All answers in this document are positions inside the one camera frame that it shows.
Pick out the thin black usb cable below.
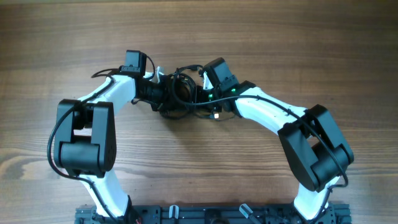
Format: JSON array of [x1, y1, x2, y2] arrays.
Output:
[[169, 64, 236, 122]]

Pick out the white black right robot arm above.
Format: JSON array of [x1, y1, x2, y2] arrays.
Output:
[[199, 58, 354, 223]]

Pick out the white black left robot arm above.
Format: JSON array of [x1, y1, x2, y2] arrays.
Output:
[[47, 50, 159, 223]]

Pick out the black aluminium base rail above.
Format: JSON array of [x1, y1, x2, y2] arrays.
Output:
[[74, 203, 352, 224]]

